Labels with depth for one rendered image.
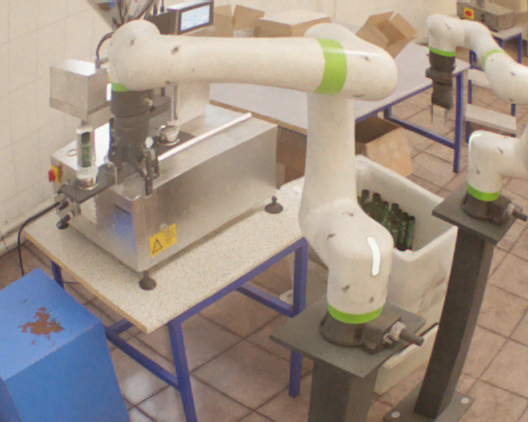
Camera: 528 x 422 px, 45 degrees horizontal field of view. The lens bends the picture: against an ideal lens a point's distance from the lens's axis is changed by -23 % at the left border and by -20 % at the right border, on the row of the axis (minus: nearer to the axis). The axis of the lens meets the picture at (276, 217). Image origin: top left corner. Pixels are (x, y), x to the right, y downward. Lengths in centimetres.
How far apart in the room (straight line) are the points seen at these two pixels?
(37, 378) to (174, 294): 59
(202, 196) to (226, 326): 108
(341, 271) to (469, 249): 77
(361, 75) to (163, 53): 36
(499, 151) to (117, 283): 117
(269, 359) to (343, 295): 145
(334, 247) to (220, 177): 73
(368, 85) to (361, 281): 42
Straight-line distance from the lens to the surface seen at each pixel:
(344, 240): 153
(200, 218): 220
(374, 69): 134
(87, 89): 206
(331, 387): 176
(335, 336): 163
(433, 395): 263
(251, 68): 125
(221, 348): 304
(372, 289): 156
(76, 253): 228
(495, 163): 208
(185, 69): 121
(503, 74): 175
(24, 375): 211
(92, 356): 227
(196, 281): 212
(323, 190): 162
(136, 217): 200
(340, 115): 155
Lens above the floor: 198
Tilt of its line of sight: 31 degrees down
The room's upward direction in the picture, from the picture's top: 1 degrees clockwise
